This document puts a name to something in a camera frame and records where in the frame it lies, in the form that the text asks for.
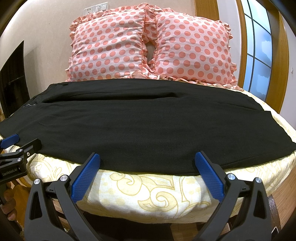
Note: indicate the black pants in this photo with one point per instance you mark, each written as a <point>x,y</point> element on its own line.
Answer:
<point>149,126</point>

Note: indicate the pink polka-dot pillow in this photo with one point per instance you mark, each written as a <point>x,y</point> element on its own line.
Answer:
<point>108,44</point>
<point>190,48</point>

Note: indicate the right pink polka-dot pillow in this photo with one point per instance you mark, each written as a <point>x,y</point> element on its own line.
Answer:
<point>190,48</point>

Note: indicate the white wall socket panel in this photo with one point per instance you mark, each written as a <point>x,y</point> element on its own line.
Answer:
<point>95,8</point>

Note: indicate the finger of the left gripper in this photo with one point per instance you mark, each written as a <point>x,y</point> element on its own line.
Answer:
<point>9,141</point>
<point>29,149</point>

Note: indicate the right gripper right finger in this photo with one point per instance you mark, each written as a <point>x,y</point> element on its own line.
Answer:
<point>253,221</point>

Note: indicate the left pink polka-dot pillow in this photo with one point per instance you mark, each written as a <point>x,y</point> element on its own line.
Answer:
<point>108,44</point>

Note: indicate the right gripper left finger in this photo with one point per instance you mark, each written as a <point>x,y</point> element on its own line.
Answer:
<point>52,213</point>

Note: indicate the dark bedside cabinet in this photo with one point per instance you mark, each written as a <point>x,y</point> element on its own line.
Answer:
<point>14,91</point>

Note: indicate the window with wooden frame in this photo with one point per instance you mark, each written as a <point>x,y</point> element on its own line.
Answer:
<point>264,52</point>

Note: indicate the person's left hand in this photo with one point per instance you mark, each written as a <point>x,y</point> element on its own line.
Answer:
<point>9,208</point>

